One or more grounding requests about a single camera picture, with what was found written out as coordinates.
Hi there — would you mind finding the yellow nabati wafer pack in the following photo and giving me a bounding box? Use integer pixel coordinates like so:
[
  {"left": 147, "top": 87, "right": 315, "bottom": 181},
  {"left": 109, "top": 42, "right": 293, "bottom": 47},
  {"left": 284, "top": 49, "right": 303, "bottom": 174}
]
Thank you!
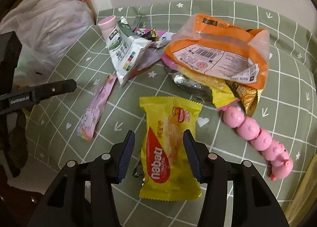
[{"left": 139, "top": 97, "right": 202, "bottom": 202}]

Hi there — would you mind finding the green white milk pouch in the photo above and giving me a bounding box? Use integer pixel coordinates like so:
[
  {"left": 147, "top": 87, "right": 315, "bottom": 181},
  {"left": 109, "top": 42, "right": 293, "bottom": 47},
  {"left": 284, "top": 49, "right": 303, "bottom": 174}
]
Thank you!
[{"left": 106, "top": 17, "right": 151, "bottom": 86}]

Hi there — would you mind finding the orange bread bag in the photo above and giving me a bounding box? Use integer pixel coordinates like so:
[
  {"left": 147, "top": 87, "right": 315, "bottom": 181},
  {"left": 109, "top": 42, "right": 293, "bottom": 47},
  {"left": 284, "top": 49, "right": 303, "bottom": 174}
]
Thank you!
[{"left": 164, "top": 13, "right": 270, "bottom": 90}]

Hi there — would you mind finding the pink cartoon milk carton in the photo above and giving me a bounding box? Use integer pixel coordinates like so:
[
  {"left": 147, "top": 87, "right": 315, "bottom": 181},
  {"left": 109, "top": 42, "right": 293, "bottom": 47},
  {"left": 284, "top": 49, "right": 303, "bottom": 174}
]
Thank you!
[{"left": 134, "top": 27, "right": 174, "bottom": 48}]

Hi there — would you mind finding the green trash bag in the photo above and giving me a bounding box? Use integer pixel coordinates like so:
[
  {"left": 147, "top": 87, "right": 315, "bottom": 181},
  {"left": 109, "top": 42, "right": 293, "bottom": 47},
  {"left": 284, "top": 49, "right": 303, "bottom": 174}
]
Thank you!
[{"left": 285, "top": 155, "right": 316, "bottom": 226}]

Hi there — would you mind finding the pink long wrapper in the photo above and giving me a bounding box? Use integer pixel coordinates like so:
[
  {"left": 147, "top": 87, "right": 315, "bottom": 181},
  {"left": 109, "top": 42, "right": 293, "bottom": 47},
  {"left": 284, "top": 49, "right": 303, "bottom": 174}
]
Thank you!
[{"left": 76, "top": 74, "right": 117, "bottom": 141}]

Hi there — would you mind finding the green grid bed sheet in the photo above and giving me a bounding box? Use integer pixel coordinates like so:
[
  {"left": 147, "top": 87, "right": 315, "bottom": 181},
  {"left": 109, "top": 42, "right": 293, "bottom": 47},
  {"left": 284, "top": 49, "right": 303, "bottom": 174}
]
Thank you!
[{"left": 26, "top": 0, "right": 316, "bottom": 226}]

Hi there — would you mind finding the white plastic bag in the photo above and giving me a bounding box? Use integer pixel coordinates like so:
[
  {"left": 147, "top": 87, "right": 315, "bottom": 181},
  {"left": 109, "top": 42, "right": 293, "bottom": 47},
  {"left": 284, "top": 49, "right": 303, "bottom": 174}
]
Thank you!
[{"left": 1, "top": 0, "right": 94, "bottom": 86}]

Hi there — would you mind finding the gold yellow wrapper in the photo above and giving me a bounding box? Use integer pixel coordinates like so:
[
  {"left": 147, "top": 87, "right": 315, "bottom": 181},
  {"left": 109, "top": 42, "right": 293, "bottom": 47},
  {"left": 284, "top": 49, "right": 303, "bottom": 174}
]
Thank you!
[{"left": 211, "top": 79, "right": 263, "bottom": 117}]

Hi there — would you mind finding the pink cup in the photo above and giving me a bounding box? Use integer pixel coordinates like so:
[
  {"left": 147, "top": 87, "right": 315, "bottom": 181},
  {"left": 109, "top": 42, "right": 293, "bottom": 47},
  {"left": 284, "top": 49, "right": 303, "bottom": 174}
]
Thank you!
[{"left": 97, "top": 15, "right": 117, "bottom": 41}]

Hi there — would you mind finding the silver foil wrapper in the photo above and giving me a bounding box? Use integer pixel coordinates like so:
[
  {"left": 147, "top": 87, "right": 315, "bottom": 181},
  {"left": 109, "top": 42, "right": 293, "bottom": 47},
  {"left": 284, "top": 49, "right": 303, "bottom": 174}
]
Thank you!
[{"left": 168, "top": 70, "right": 213, "bottom": 104}]

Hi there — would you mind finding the black dark wrapper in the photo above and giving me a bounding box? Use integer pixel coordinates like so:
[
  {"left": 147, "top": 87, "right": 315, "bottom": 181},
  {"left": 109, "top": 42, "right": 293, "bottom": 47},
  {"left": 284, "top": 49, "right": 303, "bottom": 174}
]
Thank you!
[{"left": 139, "top": 29, "right": 159, "bottom": 41}]

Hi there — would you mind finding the pink pig toy chain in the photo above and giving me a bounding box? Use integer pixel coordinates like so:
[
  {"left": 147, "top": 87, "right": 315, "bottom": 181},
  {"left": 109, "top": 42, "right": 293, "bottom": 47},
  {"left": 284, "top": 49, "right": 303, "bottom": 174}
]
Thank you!
[{"left": 222, "top": 106, "right": 294, "bottom": 181}]

